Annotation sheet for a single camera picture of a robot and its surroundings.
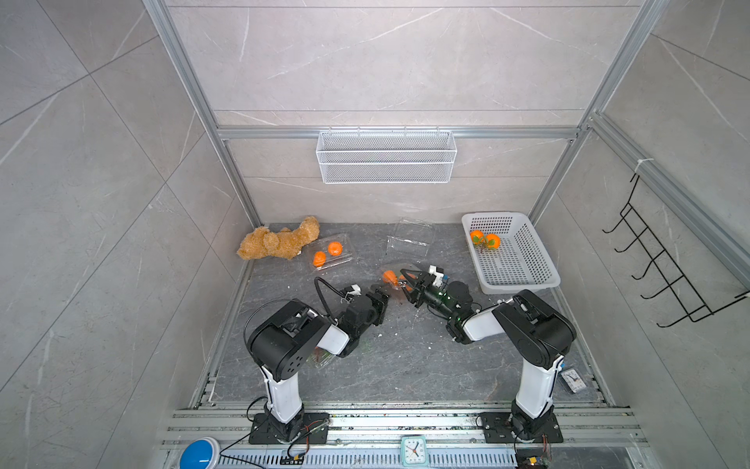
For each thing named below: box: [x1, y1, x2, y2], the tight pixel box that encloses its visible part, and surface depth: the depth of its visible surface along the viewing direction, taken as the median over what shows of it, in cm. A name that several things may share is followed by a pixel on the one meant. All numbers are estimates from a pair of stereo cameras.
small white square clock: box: [559, 368, 587, 394], surface depth 81 cm
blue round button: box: [178, 436, 221, 469], surface depth 70 cm
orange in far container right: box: [328, 241, 343, 256], surface depth 109 cm
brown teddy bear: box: [236, 215, 321, 260], surface depth 103 cm
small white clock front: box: [401, 435, 429, 468], surface depth 70 cm
